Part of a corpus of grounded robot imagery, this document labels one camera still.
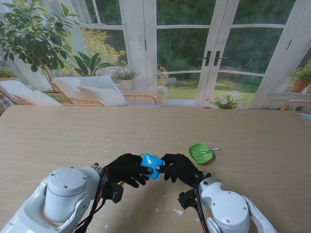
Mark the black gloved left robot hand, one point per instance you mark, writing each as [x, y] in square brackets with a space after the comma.
[126, 167]

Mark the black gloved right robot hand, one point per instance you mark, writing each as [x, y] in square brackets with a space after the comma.
[182, 167]

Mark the blue pill box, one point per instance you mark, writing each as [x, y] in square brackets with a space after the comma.
[151, 162]

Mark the metal tweezers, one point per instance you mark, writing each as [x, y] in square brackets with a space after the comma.
[206, 151]

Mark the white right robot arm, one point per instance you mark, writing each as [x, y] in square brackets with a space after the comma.
[226, 204]

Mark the green plastic dish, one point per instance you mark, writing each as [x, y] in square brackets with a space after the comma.
[202, 159]

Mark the white cushion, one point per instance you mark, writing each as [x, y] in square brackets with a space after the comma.
[102, 95]

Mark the white flower bush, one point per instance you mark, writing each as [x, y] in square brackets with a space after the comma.
[224, 100]

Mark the yellow flowering potted plant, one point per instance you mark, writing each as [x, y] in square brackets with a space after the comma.
[161, 89]

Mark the flowering plant in white pot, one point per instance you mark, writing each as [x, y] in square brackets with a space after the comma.
[126, 80]

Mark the broad-leaf green plant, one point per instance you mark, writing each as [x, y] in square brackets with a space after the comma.
[91, 64]

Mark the white french door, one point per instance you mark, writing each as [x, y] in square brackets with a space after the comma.
[252, 48]
[182, 48]

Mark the terracotta potted plant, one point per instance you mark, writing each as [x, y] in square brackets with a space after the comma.
[301, 82]

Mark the small potted green plant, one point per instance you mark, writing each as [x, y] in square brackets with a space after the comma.
[6, 74]

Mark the tall leafy potted tree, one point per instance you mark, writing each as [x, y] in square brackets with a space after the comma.
[31, 38]

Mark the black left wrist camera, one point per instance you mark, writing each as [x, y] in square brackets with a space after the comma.
[114, 193]

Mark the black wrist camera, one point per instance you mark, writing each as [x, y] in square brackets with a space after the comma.
[187, 200]
[114, 193]

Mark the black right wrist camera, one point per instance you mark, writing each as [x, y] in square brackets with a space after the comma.
[187, 200]

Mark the white lounge chair wooden frame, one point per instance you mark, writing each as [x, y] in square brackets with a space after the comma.
[97, 83]
[17, 89]

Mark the wooden armchair frame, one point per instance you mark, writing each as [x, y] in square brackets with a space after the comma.
[291, 103]

